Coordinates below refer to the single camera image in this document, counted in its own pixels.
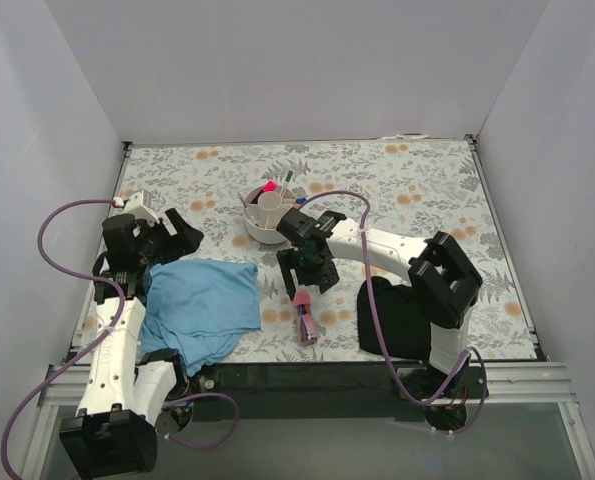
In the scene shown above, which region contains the floral patterned table mat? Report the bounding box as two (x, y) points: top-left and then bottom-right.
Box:
(74, 141), (538, 365)

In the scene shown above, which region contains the white round divided organizer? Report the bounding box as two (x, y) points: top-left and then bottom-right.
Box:
(242, 187), (296, 245)

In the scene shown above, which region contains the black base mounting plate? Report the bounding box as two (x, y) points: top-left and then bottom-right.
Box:
(156, 362), (484, 432)

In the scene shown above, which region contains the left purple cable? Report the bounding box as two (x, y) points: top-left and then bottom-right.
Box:
(1, 198), (240, 480)

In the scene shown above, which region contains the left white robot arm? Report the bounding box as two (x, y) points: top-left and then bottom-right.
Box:
(59, 207), (203, 479)

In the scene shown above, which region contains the white marker green cap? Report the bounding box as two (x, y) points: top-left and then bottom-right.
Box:
(279, 170), (294, 201)

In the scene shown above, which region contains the aluminium frame rail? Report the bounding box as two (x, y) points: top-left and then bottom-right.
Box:
(39, 362), (575, 406)

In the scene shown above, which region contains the black cloth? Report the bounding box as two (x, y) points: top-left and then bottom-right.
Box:
(356, 276), (431, 361)

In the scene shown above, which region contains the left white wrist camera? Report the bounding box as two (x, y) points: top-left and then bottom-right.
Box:
(112, 189), (159, 223)

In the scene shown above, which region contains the pink black highlighter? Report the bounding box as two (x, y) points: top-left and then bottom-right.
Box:
(259, 181), (277, 194)

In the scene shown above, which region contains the light blue cloth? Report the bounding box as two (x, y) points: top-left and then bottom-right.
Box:
(140, 259), (261, 376)

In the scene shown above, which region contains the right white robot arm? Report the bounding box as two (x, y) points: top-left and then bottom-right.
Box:
(276, 208), (482, 406)

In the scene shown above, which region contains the pink capped glue tube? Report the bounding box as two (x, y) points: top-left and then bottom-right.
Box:
(292, 290), (318, 345)

